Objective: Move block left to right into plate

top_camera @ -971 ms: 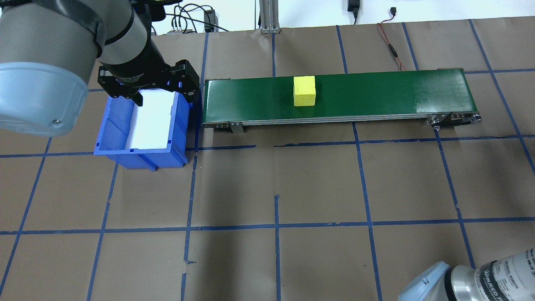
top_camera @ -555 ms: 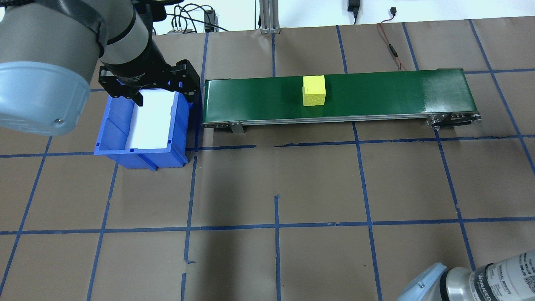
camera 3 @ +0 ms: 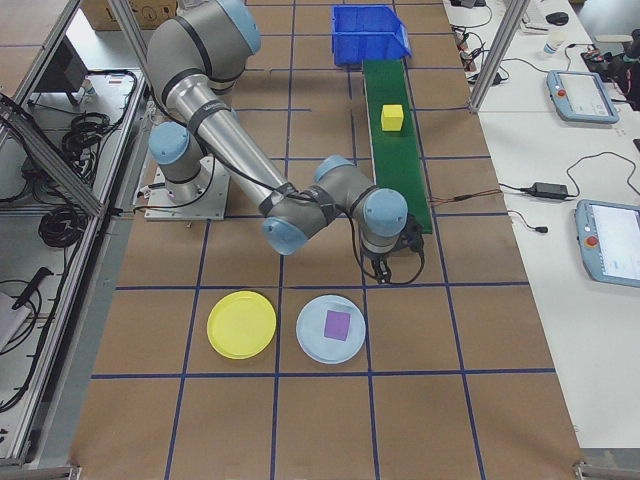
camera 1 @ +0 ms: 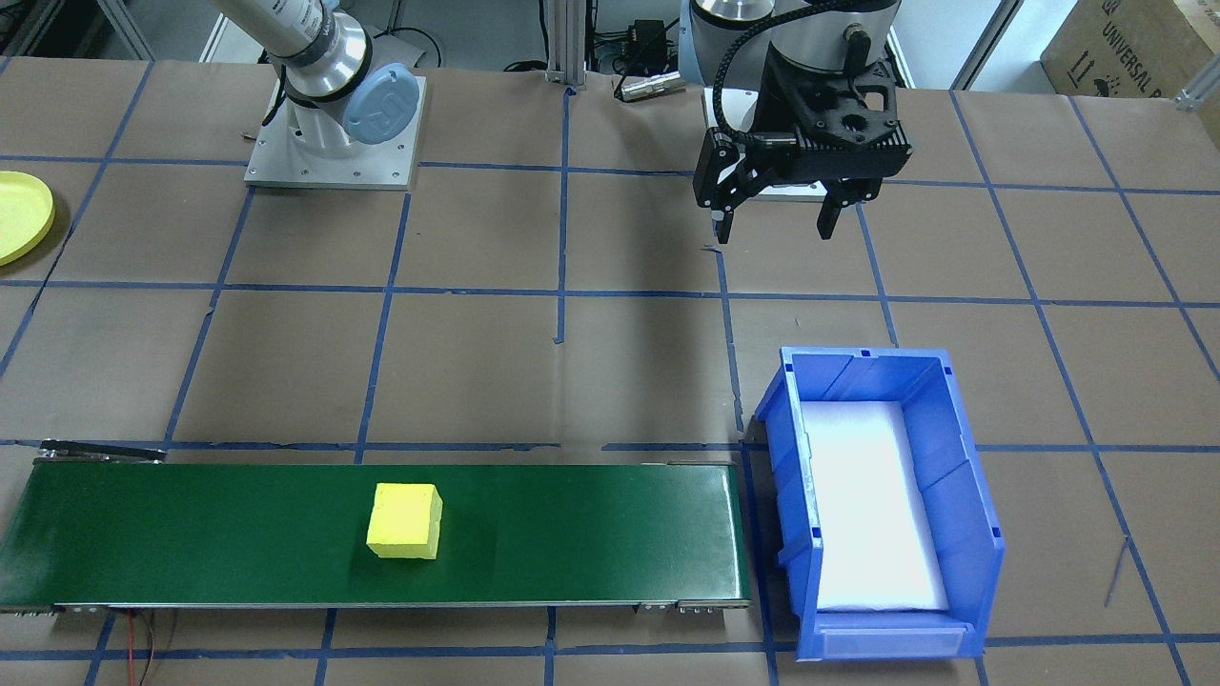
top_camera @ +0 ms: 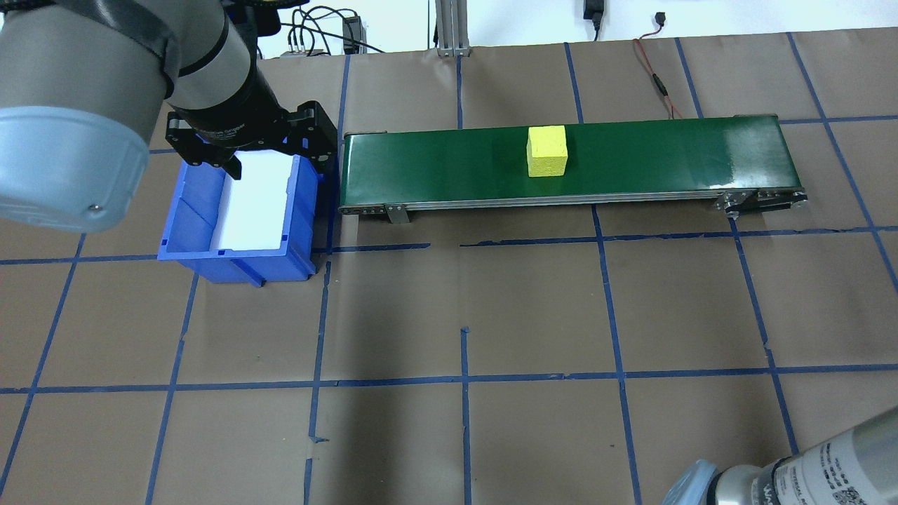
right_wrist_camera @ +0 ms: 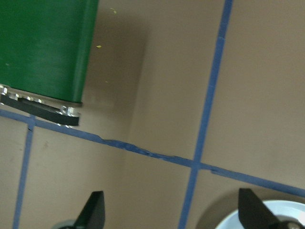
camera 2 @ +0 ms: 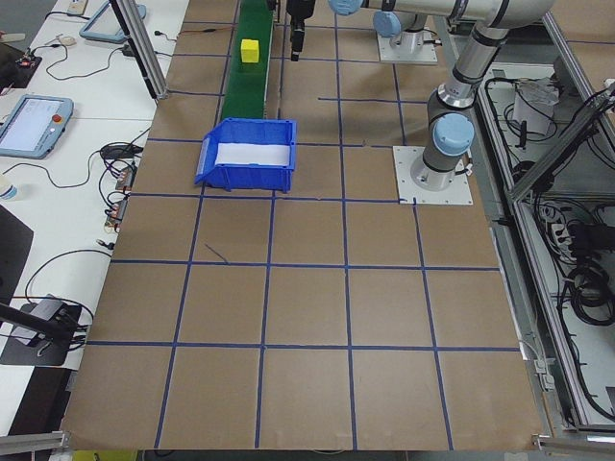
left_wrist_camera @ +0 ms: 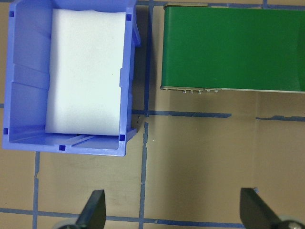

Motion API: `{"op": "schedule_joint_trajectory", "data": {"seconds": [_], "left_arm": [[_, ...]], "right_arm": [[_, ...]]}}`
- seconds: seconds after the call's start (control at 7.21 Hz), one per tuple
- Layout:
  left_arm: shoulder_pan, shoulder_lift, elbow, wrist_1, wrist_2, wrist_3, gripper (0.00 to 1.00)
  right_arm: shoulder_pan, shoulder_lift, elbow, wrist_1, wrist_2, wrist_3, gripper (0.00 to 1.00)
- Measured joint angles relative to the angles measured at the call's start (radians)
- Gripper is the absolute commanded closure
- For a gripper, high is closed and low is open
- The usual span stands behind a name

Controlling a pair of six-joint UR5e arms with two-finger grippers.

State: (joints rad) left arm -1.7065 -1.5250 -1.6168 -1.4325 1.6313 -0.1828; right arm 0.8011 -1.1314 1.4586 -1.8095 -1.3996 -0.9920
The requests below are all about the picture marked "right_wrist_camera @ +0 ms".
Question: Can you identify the white plate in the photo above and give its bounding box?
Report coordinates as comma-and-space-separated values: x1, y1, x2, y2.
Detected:
215, 199, 305, 229

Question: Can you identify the green conveyor belt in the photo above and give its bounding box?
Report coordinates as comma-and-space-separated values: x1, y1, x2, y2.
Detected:
0, 0, 100, 128

